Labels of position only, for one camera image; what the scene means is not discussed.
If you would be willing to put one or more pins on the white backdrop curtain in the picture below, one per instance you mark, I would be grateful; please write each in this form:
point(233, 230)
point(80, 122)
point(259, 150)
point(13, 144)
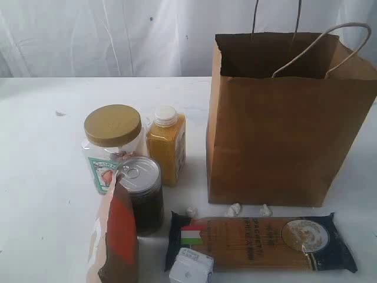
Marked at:
point(147, 38)

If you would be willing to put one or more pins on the nut jar with gold lid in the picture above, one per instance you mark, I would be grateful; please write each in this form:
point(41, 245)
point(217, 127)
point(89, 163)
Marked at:
point(114, 133)

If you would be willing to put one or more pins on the brown and orange snack pouch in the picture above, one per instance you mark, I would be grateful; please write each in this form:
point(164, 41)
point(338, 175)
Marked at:
point(113, 250)

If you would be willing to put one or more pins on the spaghetti packet dark blue ends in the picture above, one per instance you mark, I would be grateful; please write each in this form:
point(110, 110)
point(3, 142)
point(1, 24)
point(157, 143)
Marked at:
point(310, 243)

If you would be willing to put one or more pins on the yellow spice bottle white cap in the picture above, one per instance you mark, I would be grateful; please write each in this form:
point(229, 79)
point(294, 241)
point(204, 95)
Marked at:
point(166, 143)

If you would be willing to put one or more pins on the small white carton box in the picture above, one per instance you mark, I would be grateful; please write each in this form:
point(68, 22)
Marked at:
point(191, 266)

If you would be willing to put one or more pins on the large brown paper bag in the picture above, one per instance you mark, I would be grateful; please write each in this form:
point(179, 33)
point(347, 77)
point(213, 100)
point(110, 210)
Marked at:
point(284, 111)

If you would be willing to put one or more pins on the dark can with pull-tab lid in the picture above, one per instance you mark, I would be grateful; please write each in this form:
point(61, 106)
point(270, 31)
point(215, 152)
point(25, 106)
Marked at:
point(141, 178)

